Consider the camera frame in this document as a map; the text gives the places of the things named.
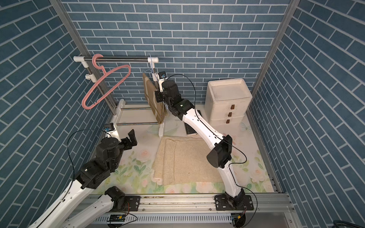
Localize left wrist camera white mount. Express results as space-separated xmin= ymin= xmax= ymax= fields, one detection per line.
xmin=103 ymin=123 xmax=119 ymax=139

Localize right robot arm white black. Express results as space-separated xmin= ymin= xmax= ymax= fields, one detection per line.
xmin=155 ymin=79 xmax=245 ymax=207

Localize small black controller board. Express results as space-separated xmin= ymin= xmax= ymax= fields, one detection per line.
xmin=107 ymin=214 xmax=126 ymax=223

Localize metal clothes rack white joints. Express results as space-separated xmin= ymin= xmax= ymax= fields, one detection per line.
xmin=73 ymin=54 xmax=161 ymax=122

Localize brown plaid scarf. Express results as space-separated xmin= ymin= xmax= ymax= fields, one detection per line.
xmin=142 ymin=73 xmax=166 ymax=124

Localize white three-drawer cabinet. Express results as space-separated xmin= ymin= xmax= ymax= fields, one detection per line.
xmin=204 ymin=78 xmax=252 ymax=126

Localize floral table mat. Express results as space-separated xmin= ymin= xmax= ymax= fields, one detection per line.
xmin=93 ymin=104 xmax=277 ymax=194

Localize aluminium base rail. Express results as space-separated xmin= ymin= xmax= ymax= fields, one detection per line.
xmin=88 ymin=193 xmax=301 ymax=228

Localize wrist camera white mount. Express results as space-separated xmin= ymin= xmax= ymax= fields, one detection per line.
xmin=157 ymin=71 xmax=167 ymax=92
xmin=103 ymin=123 xmax=119 ymax=139

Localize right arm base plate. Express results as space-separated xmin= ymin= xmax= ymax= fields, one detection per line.
xmin=214 ymin=194 xmax=254 ymax=211

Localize pink plastic hanger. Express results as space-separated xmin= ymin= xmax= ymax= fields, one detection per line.
xmin=81 ymin=53 xmax=132 ymax=110

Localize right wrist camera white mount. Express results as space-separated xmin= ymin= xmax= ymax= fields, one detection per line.
xmin=157 ymin=71 xmax=167 ymax=92

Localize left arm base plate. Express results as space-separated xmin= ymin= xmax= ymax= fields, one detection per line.
xmin=111 ymin=196 xmax=141 ymax=212

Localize beige knitted cloth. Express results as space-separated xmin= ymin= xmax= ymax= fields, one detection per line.
xmin=153 ymin=136 xmax=222 ymax=186

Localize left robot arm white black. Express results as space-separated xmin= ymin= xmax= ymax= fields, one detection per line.
xmin=30 ymin=130 xmax=140 ymax=228

